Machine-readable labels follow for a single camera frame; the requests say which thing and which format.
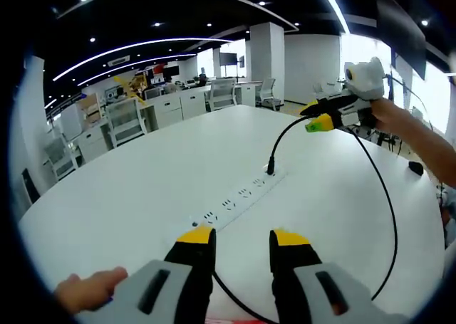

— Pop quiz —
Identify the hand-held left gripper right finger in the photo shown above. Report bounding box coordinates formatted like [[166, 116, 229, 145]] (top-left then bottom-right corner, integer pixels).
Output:
[[269, 228, 410, 324]]

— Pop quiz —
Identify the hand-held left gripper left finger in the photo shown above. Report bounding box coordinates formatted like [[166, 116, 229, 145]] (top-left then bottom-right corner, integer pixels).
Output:
[[76, 224, 217, 324]]

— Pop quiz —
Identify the black data cable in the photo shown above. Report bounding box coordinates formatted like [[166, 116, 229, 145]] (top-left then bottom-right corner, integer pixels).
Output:
[[212, 115, 399, 324]]

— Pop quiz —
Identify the white power strip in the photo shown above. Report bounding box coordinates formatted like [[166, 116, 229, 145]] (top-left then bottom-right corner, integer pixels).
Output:
[[188, 167, 288, 233]]

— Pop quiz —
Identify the person's right hand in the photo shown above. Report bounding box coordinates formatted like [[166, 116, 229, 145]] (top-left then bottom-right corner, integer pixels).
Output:
[[370, 98, 397, 130]]

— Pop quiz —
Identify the person's left hand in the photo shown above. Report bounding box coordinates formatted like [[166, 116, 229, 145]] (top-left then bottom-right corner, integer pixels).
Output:
[[55, 266, 128, 315]]

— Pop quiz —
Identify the red box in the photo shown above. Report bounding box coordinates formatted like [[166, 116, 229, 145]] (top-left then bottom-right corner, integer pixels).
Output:
[[208, 315, 250, 324]]

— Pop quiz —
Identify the white mesh office chair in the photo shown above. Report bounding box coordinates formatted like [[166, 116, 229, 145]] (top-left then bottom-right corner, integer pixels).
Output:
[[105, 98, 148, 149], [259, 77, 277, 110], [43, 135, 80, 181], [207, 77, 239, 113]]

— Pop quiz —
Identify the white square pillar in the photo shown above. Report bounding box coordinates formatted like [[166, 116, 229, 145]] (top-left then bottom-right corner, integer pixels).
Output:
[[249, 21, 286, 108]]

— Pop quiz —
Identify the white table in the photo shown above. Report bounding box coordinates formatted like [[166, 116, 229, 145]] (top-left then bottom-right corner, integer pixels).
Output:
[[17, 105, 446, 324]]

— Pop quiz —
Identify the white office cabinet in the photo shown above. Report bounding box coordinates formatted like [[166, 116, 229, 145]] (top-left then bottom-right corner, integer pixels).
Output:
[[144, 88, 208, 131]]

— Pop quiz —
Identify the cardboard box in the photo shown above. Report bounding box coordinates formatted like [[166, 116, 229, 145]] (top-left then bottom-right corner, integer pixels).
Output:
[[78, 92, 105, 126]]

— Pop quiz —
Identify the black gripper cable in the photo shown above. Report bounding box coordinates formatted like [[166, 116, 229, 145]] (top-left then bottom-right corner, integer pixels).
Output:
[[386, 73, 430, 113]]

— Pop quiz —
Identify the wall monitor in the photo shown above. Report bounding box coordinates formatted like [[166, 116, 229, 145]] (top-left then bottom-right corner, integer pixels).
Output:
[[218, 52, 239, 67]]

